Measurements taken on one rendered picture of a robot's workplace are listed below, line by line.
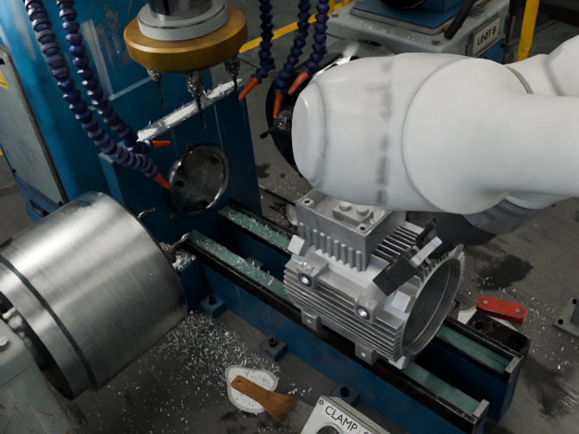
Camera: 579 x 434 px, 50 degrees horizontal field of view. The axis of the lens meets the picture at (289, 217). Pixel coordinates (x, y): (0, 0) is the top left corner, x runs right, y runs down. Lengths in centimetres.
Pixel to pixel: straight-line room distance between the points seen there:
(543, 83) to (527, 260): 83
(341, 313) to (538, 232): 61
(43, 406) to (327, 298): 39
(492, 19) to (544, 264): 50
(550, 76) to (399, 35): 79
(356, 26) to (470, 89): 94
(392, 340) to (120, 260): 38
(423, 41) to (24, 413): 92
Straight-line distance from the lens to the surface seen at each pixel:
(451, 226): 64
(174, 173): 111
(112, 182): 107
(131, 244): 87
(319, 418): 73
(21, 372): 79
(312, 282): 87
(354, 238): 83
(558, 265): 132
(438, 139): 40
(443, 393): 94
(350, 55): 120
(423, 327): 98
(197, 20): 91
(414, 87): 41
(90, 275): 85
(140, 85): 118
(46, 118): 110
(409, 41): 126
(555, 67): 52
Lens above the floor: 170
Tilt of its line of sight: 40 degrees down
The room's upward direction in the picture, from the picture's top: 6 degrees counter-clockwise
